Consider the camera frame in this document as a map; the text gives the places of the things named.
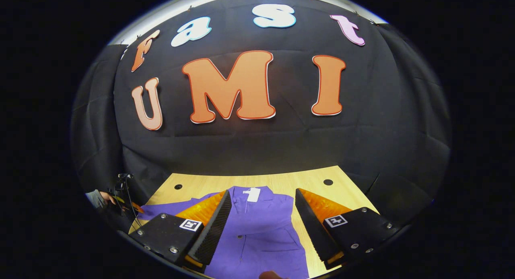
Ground purple shirt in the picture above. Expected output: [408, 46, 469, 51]
[139, 186, 310, 279]

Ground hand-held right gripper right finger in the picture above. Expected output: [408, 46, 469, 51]
[295, 188, 404, 271]

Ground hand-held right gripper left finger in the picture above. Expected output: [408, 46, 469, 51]
[128, 190, 233, 268]

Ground black backdrop cloth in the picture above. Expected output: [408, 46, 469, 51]
[70, 0, 451, 231]

